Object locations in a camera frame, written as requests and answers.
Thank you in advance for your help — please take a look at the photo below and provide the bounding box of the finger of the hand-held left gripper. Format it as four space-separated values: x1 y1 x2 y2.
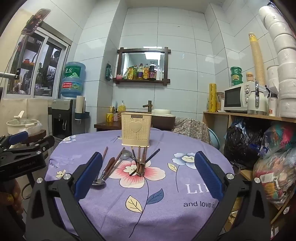
24 135 55 154
0 131 29 150

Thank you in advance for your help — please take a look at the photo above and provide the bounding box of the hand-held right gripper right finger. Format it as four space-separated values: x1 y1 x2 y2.
191 151 271 241

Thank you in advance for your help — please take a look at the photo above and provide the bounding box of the stack of green tubs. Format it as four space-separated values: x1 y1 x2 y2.
230 66 243 87

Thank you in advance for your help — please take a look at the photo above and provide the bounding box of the wooden framed mirror shelf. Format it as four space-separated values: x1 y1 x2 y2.
113 47 171 86

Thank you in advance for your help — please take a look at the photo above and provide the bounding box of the colourful plastic bag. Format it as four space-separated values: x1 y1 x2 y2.
259 123 296 158

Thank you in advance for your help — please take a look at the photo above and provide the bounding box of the person's left hand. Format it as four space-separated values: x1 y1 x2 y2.
0 179 24 217

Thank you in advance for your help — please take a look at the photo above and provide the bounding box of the black chopstick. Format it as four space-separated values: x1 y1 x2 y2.
143 149 160 163

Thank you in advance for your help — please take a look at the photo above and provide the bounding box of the wooden shelf unit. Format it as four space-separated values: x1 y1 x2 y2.
203 111 296 229

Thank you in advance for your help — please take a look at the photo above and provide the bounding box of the blue basin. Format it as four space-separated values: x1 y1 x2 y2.
207 127 221 150

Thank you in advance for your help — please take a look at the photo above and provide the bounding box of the yellow roll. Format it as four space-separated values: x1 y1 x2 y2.
209 83 217 112

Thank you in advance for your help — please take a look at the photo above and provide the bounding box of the floral patterned cloth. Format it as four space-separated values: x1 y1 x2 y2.
173 118 211 146

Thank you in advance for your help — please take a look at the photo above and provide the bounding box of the white electric kettle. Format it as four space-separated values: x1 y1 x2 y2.
247 81 268 115

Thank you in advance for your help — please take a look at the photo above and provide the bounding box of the water dispenser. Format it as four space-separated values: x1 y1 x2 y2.
51 98 77 139

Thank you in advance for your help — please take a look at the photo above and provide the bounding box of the white microwave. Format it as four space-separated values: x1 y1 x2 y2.
223 84 258 113

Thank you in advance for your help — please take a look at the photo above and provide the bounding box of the stack of toilet paper rolls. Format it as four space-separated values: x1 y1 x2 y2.
258 6 296 118

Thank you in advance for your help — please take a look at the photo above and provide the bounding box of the clear bag of snacks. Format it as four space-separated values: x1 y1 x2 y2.
253 148 296 208

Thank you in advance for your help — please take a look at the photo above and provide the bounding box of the cream and brown rice cooker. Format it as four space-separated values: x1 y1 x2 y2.
151 109 176 131

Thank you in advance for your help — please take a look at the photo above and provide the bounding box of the phone on mount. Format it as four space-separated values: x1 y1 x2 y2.
21 9 51 35

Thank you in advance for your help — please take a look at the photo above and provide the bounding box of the purple floral tablecloth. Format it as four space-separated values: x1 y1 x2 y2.
45 128 235 241

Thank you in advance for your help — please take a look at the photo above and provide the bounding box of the paper cup dispenser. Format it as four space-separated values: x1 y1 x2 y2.
74 95 90 121

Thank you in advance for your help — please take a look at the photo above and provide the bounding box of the dark sauce bottle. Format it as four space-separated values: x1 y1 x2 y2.
149 62 157 80

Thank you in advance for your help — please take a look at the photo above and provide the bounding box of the dark wooden side table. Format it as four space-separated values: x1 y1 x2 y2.
94 121 123 132

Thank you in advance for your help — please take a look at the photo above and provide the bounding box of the white cooking pot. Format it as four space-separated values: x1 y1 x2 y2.
6 111 39 135

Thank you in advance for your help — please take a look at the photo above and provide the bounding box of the glass jar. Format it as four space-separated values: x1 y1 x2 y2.
216 92 225 111

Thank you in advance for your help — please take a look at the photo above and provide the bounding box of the cream perforated utensil holder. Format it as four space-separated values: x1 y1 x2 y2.
121 112 152 148

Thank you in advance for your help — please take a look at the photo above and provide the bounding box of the blue water bottle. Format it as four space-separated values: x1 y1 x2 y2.
60 61 86 98

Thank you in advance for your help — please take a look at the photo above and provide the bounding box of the window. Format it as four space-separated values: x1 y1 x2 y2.
6 23 71 99

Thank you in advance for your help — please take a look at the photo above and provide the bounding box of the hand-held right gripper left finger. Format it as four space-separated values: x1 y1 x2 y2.
25 152 109 241

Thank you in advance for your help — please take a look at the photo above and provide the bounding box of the white thermos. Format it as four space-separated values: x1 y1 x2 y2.
268 91 279 117

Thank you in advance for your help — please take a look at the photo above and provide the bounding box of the wooden handled spoon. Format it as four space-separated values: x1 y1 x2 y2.
92 157 115 186

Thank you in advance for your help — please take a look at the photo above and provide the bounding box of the stack of paper cups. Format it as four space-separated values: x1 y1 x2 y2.
248 32 266 87

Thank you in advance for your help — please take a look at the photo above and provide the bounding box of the green wall holder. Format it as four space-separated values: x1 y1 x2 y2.
105 63 113 81

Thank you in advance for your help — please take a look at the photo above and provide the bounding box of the black plastic bag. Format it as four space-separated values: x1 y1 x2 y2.
224 120 267 169

